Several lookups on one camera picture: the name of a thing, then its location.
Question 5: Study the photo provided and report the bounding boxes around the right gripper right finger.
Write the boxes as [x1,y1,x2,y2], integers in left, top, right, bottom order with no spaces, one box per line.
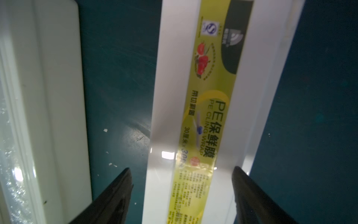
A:
[232,166,297,224]

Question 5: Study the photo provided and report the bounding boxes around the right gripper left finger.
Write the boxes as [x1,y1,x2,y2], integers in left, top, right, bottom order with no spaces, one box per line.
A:
[71,168,133,224]

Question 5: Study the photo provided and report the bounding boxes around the white wrap dispenser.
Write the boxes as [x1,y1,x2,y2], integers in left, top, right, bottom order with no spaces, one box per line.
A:
[1,1,92,224]

